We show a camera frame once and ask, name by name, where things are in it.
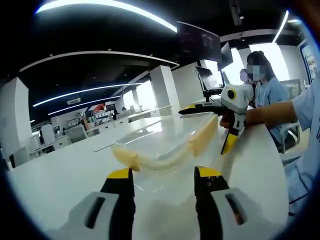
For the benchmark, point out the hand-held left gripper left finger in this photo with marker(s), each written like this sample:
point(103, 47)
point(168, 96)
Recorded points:
point(117, 202)

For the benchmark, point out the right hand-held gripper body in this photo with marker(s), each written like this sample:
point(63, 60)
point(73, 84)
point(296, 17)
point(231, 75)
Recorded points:
point(241, 100)

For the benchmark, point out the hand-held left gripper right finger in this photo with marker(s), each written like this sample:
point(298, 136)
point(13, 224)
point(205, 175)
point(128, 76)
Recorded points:
point(210, 202)

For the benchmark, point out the clear plastic bag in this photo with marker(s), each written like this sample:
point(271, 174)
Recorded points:
point(202, 140)

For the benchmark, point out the person's right hand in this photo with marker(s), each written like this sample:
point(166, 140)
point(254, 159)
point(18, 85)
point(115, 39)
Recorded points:
point(226, 121)

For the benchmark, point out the white square pillar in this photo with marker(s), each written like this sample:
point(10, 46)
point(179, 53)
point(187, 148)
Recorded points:
point(165, 92)
point(15, 120)

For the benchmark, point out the small black monitor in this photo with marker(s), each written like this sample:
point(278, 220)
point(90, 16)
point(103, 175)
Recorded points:
point(226, 56)

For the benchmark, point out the grey office chair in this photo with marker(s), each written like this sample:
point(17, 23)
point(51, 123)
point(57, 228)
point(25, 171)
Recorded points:
point(287, 135)

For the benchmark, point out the large black monitor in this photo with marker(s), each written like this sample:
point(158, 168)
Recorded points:
point(197, 40)

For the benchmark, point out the row of white desks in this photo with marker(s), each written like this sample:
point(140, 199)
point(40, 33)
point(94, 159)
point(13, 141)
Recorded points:
point(130, 120)

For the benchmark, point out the operator in light-blue shirt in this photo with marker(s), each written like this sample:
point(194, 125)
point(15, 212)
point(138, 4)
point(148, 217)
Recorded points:
point(305, 150)

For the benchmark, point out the short ceiling light strip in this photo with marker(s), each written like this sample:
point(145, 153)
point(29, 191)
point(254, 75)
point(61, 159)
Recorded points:
point(281, 25)

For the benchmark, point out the white tall appliance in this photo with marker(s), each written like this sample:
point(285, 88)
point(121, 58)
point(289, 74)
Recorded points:
point(47, 135)

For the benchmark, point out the thin ceiling light strip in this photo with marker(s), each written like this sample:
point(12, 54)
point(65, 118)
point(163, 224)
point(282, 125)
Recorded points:
point(87, 91)
point(87, 103)

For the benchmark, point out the long curved ceiling light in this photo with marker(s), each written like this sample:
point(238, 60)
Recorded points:
point(150, 15)

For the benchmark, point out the ceiling air conditioner vent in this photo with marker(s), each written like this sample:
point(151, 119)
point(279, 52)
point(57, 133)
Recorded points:
point(74, 101)

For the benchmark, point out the wall display board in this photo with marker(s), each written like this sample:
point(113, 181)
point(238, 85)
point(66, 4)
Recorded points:
point(310, 65)

